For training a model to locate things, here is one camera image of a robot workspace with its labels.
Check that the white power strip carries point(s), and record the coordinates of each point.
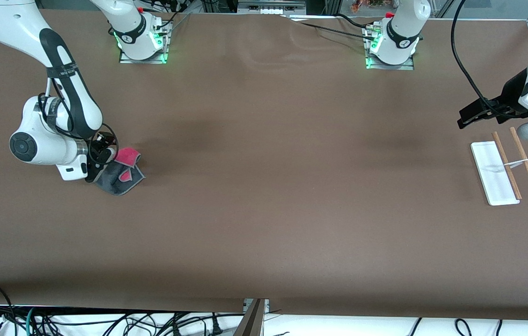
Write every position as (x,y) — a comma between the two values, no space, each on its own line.
(271,6)

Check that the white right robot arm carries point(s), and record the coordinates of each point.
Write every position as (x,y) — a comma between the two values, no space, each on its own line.
(7,18)

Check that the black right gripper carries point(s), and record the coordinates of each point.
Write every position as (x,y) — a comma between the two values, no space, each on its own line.
(97,150)

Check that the black power plug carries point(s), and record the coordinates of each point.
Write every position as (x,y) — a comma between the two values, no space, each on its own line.
(216,328)

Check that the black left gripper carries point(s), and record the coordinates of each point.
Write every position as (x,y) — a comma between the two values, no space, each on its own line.
(509,94)

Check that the pink and grey towel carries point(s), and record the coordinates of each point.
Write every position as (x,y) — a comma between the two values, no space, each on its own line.
(123,179)

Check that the wooden rack rod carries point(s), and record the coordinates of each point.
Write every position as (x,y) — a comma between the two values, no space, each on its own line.
(527,168)
(509,172)

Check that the aluminium frame profile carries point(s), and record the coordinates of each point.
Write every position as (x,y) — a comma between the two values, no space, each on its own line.
(250,319)

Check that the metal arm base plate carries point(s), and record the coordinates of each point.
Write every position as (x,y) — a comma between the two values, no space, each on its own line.
(163,44)
(408,66)

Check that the white rack base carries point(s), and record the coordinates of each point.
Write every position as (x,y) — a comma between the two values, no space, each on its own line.
(495,179)

